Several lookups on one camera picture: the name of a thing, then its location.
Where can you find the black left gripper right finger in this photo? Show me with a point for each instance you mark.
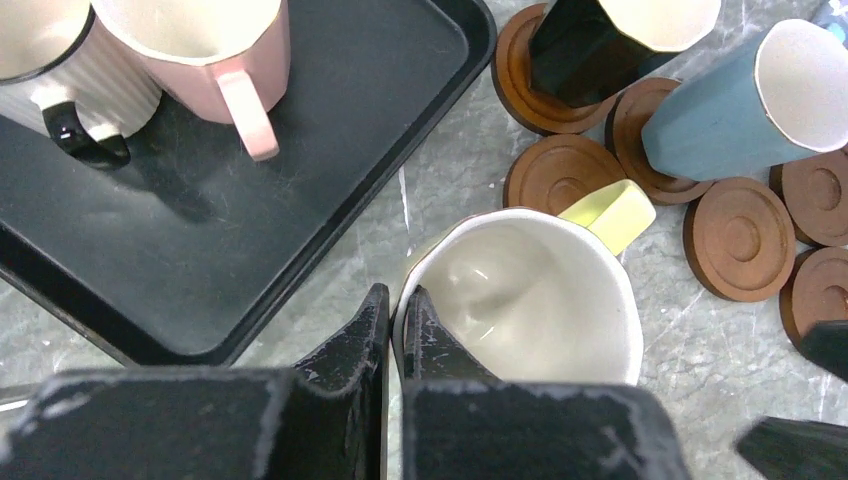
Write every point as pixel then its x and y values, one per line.
pixel 460 422

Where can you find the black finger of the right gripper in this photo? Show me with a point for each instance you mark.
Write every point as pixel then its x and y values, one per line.
pixel 825 345

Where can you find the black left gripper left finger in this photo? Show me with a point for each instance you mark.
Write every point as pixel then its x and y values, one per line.
pixel 323 417

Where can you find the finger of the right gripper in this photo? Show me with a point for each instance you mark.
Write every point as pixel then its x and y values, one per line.
pixel 781 448

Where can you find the brown wooden coaster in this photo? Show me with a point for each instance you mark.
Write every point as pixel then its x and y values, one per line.
pixel 816 291
pixel 557 171
pixel 633 108
pixel 739 240
pixel 814 191
pixel 536 111

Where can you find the green mug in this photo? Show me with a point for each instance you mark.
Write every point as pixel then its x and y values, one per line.
pixel 534 296

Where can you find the blue mug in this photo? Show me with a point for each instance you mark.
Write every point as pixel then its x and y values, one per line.
pixel 779 97

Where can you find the black plastic tray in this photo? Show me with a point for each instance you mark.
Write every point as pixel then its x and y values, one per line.
pixel 184 255

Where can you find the black yellow screwdriver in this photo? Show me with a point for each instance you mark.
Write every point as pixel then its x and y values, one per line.
pixel 13 397

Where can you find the pink mug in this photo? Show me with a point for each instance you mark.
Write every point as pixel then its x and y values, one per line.
pixel 226 61

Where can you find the white ribbed mug black handle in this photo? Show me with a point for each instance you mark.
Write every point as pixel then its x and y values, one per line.
pixel 64 76

